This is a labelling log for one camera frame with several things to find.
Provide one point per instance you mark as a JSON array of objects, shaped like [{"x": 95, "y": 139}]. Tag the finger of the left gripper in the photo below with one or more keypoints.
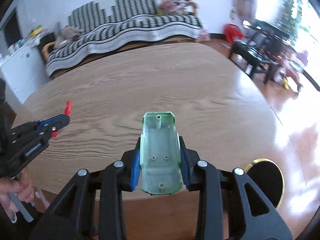
[
  {"x": 58, "y": 120},
  {"x": 50, "y": 131}
]

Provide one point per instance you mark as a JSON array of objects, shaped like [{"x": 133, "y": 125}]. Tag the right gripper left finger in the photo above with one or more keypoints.
[{"x": 70, "y": 216}]

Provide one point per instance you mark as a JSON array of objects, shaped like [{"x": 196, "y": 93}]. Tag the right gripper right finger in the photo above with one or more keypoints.
[{"x": 251, "y": 215}]

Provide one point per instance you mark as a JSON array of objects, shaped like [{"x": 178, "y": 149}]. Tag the green plastic toy shell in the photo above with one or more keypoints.
[{"x": 160, "y": 156}]

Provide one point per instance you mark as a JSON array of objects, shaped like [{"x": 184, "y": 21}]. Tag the red snack wrapper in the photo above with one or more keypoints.
[{"x": 67, "y": 113}]

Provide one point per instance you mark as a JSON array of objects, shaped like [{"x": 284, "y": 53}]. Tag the black gold-rimmed trash bin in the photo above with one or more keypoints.
[{"x": 269, "y": 177}]

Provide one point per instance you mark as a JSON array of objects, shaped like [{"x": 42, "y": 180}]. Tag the person's left hand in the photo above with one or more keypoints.
[{"x": 23, "y": 187}]

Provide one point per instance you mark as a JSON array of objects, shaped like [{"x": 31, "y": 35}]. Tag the white cabinet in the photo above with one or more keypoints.
[{"x": 24, "y": 72}]

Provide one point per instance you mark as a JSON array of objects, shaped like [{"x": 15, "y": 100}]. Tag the beige stuffed toy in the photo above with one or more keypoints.
[{"x": 67, "y": 35}]

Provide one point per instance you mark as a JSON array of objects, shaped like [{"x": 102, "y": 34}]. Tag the yellow box on cabinet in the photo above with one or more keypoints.
[{"x": 35, "y": 32}]

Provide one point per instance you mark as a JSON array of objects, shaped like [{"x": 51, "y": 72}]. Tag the black white striped sofa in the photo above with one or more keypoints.
[{"x": 108, "y": 25}]

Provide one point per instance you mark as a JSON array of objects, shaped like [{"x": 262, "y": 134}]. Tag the pink children's tricycle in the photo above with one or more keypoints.
[{"x": 285, "y": 70}]

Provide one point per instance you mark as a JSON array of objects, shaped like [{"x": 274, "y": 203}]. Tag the pink floral cushion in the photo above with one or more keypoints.
[{"x": 176, "y": 7}]

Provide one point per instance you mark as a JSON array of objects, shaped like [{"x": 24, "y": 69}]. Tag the black coffee table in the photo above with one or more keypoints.
[{"x": 261, "y": 49}]

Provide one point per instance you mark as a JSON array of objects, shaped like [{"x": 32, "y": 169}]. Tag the red bag on floor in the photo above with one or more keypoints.
[{"x": 232, "y": 32}]

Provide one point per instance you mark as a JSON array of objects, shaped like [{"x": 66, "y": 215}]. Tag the potted green plant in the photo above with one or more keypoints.
[{"x": 290, "y": 16}]

